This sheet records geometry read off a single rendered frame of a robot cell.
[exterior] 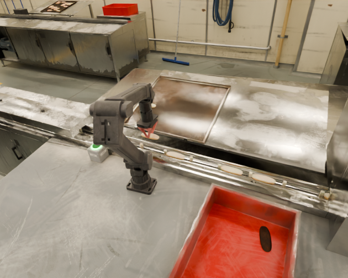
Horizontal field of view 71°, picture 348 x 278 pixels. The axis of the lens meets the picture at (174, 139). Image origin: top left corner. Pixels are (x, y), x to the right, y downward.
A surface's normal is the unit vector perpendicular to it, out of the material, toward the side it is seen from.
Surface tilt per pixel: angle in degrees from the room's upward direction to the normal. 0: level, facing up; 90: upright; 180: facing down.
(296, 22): 90
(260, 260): 0
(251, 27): 90
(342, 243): 90
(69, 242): 0
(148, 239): 0
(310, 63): 90
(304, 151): 10
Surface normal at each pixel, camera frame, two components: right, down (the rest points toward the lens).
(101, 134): -0.13, 0.09
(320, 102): -0.12, -0.69
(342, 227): -0.42, 0.57
